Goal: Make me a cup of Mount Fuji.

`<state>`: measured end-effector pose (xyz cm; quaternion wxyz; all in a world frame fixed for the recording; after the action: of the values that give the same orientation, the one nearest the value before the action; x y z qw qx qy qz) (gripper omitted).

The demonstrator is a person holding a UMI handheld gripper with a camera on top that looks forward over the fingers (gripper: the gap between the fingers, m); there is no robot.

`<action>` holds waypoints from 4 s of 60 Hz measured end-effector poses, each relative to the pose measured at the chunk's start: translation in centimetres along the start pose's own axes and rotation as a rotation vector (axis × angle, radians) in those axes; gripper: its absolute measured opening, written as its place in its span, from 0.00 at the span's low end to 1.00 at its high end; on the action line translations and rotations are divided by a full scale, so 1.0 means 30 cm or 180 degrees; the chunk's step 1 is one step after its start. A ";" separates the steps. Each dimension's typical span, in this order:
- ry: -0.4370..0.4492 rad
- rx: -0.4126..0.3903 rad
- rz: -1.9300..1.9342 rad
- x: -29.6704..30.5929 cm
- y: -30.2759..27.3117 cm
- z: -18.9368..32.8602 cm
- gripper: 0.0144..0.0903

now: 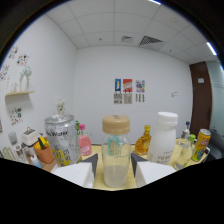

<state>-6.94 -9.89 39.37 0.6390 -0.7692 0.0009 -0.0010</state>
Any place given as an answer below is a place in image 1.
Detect white milk bottle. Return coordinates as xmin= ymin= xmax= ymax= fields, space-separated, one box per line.
xmin=146 ymin=111 xmax=179 ymax=166

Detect glass jar wooden lid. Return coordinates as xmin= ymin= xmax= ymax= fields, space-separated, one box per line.
xmin=100 ymin=114 xmax=132 ymax=188

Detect amber syrup bottle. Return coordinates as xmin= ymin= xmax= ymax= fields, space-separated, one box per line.
xmin=134 ymin=124 xmax=153 ymax=157

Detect pink liquid bottle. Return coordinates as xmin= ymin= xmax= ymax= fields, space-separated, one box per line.
xmin=77 ymin=123 xmax=93 ymax=157

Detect silver water can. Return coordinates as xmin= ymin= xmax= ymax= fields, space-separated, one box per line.
xmin=44 ymin=114 xmax=82 ymax=168

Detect orange pen holder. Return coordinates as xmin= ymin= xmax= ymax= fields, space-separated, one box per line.
xmin=33 ymin=136 xmax=55 ymax=165

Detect clear bottle green cap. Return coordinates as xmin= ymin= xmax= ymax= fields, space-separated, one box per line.
xmin=173 ymin=133 xmax=198 ymax=171

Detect light blue small bottle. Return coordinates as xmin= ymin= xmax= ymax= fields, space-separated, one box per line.
xmin=30 ymin=153 xmax=43 ymax=170

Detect clear bottle blue cap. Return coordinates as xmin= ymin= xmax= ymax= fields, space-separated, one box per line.
xmin=180 ymin=120 xmax=192 ymax=140

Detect white countertop appliance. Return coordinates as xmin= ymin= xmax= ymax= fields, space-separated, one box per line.
xmin=21 ymin=126 xmax=40 ymax=148

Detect vase with white flowers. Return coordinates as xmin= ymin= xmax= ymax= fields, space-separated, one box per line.
xmin=54 ymin=98 xmax=68 ymax=116

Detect black office chair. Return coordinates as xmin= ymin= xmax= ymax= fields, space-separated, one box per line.
xmin=208 ymin=129 xmax=224 ymax=161

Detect grey code sheet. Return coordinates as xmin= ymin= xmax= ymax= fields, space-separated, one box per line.
xmin=135 ymin=93 xmax=146 ymax=103
xmin=123 ymin=92 xmax=133 ymax=105
xmin=113 ymin=92 xmax=123 ymax=105

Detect brown wooden door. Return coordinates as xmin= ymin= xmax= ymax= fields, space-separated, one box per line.
xmin=189 ymin=60 xmax=213 ymax=138

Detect white flower ornament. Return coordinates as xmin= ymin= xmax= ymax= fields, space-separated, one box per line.
xmin=18 ymin=64 xmax=34 ymax=93

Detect ceiling air vent grille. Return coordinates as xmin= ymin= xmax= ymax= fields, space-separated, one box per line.
xmin=138 ymin=35 xmax=164 ymax=47

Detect square ceiling diffuser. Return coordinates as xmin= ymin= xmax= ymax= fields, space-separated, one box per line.
xmin=120 ymin=35 xmax=134 ymax=43

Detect colourful wall poster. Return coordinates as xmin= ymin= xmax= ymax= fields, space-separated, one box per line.
xmin=135 ymin=79 xmax=146 ymax=94

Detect red wall poster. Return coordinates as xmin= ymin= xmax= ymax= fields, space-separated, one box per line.
xmin=122 ymin=78 xmax=133 ymax=93

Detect blue yellow wall poster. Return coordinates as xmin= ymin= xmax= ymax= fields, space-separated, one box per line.
xmin=114 ymin=78 xmax=122 ymax=93

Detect wooden wall shelf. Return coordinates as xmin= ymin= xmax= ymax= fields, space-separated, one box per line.
xmin=4 ymin=89 xmax=35 ymax=98

